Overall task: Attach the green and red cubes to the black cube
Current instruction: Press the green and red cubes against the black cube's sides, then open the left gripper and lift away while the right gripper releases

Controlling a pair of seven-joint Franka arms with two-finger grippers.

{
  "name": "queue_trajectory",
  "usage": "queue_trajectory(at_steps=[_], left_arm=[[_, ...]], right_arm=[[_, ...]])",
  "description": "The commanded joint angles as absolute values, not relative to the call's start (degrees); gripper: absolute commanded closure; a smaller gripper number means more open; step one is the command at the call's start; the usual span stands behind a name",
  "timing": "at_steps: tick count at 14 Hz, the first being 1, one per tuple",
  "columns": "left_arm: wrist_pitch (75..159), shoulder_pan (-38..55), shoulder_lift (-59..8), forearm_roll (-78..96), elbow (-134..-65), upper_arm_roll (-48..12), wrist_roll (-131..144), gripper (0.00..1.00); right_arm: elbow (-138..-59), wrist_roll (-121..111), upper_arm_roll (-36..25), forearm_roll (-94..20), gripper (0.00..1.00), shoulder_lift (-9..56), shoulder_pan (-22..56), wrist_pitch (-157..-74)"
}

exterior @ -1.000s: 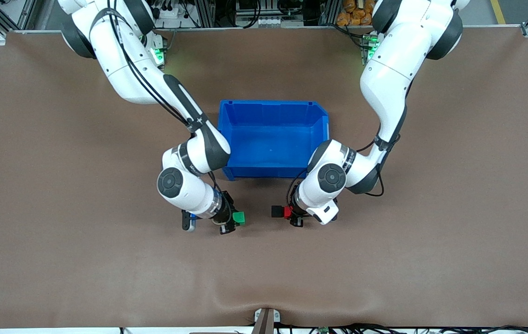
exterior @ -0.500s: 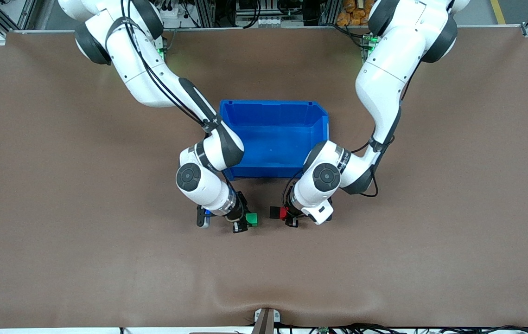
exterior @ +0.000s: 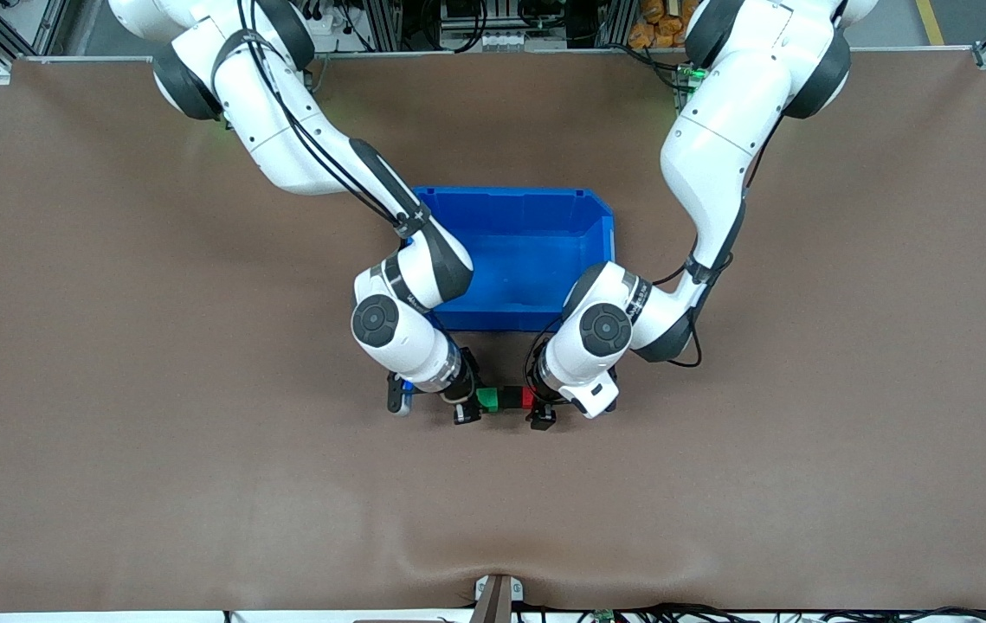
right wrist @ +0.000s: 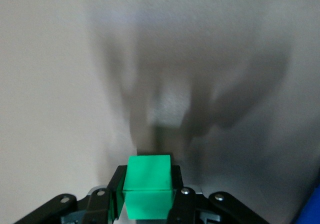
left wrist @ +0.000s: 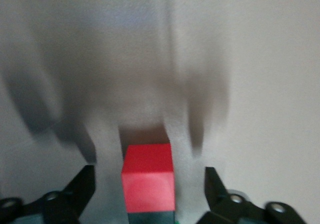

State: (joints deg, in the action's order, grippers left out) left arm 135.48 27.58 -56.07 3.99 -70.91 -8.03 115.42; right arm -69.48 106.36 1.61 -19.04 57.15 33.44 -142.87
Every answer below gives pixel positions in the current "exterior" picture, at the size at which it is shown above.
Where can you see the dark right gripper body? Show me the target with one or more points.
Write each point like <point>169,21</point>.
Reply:
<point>463,394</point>

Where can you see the small red cube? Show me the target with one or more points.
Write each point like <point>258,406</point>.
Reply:
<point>528,398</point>

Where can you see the small green cube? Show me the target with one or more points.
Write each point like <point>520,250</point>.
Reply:
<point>488,399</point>

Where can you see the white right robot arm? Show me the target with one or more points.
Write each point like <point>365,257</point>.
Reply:
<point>285,130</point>

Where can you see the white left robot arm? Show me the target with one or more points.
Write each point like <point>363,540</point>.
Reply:
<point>718,130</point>

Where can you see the small black cube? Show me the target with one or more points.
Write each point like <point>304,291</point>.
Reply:
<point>511,399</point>

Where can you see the blue plastic storage bin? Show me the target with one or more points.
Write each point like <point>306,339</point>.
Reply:
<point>527,251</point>

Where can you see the white power strip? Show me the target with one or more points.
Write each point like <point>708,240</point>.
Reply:
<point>328,35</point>

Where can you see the orange snack bag pile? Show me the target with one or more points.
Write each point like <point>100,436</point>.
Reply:
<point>657,26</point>

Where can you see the metal table clamp bracket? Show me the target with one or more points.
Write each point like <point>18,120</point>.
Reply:
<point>497,597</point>

